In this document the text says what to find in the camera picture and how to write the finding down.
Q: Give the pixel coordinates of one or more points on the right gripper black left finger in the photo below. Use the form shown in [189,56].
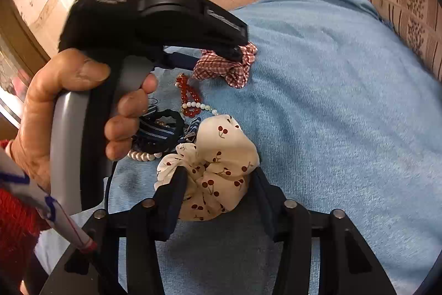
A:
[152,220]

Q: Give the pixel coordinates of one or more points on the white cherry print scrunchie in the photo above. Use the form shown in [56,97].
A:
[217,166]

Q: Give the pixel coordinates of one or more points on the light blue towel blanket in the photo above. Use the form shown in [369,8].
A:
[344,115]

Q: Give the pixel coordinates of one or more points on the red white checkered scrunchie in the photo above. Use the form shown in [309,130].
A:
[235,73]

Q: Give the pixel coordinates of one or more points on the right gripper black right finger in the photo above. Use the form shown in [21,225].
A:
[285,221]

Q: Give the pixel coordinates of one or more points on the person's left hand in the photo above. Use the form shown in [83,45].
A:
[72,70]

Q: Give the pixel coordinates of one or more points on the white red blue sleeve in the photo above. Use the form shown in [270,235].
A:
[26,210]

